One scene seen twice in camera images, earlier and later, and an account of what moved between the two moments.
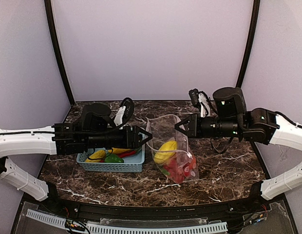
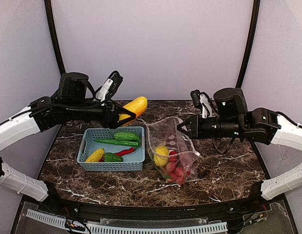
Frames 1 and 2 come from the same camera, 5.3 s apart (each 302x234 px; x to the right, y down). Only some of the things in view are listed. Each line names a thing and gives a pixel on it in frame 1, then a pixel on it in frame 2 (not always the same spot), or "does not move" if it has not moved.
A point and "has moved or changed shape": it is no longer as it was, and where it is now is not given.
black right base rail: [266, 174] does not move
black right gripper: [192, 125] does not move
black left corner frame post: [53, 34] does not move
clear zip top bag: [172, 151] does not move
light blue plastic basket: [132, 163] does not move
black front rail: [47, 202] does not move
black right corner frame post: [250, 43] does not move
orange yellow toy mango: [117, 150] -> [138, 106]
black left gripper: [134, 137] -> [109, 116]
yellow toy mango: [160, 157] has moved or changed shape
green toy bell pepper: [112, 158] does not move
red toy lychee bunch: [178, 170] has moved or changed shape
